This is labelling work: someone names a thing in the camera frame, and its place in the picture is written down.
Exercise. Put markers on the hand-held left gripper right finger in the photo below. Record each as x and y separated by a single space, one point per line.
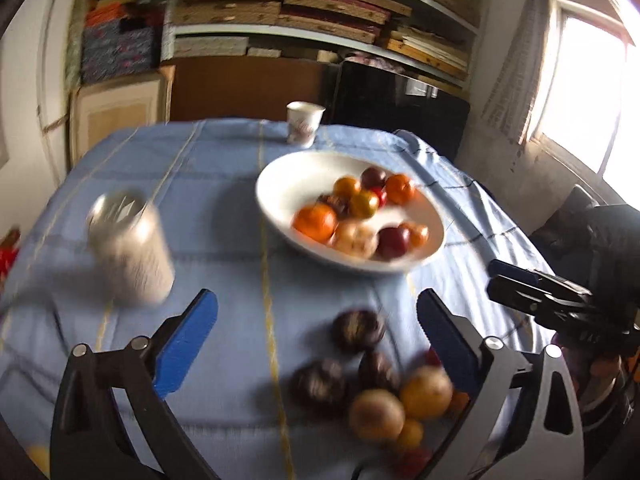
445 345

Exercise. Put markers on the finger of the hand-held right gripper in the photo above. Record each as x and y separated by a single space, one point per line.
515 295
520 272

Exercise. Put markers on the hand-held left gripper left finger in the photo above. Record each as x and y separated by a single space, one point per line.
187 342

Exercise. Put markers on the yellow passion fruit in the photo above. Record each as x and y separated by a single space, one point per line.
425 392

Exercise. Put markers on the medium mandarin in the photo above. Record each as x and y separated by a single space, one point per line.
457 402

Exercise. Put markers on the dark wrinkled passion fruit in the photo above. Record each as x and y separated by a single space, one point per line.
359 330
334 205
377 370
320 386

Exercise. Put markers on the small yellow-brown fruit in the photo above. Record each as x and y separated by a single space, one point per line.
409 435

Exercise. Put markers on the orange-brown passion fruit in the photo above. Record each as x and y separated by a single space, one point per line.
376 414

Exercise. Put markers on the small mandarin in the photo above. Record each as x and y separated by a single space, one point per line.
419 234

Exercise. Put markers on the pale tan passion fruit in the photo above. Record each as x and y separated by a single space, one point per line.
356 240

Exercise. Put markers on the large orange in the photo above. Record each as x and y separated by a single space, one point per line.
400 188
315 222

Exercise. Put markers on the yellow-green cherry tomato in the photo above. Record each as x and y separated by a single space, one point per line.
363 204

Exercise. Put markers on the dark red plum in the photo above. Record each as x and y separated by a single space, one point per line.
373 177

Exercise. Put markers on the smooth yellow-orange fruit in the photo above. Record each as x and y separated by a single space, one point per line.
346 187

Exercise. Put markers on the white plate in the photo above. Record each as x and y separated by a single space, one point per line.
300 180

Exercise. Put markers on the blue plaid tablecloth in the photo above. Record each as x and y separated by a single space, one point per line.
210 260

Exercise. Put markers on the black leather chair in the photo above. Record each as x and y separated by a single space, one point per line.
610 240

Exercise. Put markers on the white beverage can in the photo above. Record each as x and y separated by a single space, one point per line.
132 250

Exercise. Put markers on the window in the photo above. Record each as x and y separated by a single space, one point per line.
585 95

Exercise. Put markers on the red dotted item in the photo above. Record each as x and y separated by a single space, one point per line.
6 257

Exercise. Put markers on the black screen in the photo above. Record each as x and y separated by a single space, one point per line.
395 105

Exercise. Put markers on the patterned curtain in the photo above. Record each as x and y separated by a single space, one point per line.
520 60

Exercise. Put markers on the wooden framed panel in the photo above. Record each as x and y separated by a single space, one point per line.
117 115

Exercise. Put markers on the white paper cup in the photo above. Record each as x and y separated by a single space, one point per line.
302 122

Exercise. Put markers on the brown board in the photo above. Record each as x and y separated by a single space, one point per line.
240 90

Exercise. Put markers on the white curved stick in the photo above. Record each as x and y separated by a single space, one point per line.
47 85

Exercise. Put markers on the stack of blue patterned boxes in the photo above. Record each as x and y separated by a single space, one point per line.
117 47

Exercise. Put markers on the white metal shelf rack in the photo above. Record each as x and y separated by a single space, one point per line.
320 35

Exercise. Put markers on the green patterned roll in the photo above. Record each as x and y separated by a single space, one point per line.
75 40

